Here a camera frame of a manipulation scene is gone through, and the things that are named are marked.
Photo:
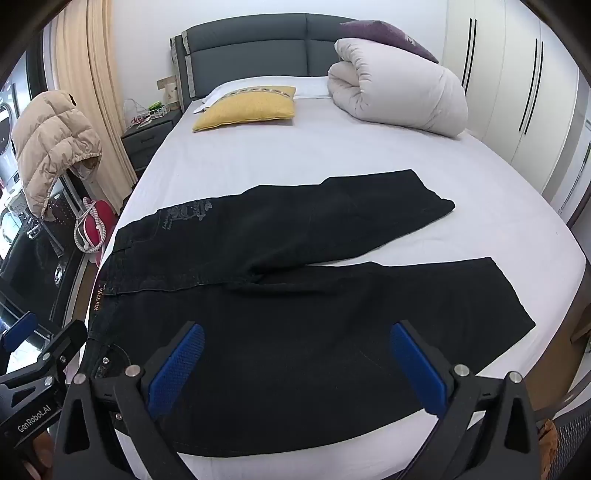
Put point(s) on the yellow pillow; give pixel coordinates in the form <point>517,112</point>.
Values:
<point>244,113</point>

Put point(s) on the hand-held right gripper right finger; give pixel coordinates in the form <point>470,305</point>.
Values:
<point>418,374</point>

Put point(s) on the black pants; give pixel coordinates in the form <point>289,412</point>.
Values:
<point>277,323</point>

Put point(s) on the white wardrobe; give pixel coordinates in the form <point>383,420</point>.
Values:
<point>503,69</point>

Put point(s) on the grey woven chair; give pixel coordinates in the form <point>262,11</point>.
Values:
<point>572,429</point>

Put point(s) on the black perforated chair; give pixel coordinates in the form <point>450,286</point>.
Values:
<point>60,207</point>

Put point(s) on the light wooden decoration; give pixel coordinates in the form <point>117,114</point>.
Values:
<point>168,92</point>

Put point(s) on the bed with white sheet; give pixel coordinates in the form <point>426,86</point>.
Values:
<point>323,147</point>

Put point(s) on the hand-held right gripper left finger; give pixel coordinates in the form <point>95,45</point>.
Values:
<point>178,369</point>

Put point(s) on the red white bag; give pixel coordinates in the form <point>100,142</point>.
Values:
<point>99,226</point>

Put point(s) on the white pillow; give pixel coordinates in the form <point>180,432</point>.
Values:
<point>310,86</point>

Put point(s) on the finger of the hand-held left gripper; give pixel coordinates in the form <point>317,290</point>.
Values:
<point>21,328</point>
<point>46,367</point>

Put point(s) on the beige puffer jacket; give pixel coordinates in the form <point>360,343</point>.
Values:
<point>51,138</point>

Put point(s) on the rolled white duvet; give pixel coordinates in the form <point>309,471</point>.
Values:
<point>397,87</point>

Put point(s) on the purple pillow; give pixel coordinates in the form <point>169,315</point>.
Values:
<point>383,32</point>

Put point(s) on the beige curtain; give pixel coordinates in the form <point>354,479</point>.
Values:
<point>87,69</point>

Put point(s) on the grey nightstand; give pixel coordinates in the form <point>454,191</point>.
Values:
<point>143,138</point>

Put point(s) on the grey padded headboard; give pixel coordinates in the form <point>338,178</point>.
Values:
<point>249,50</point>

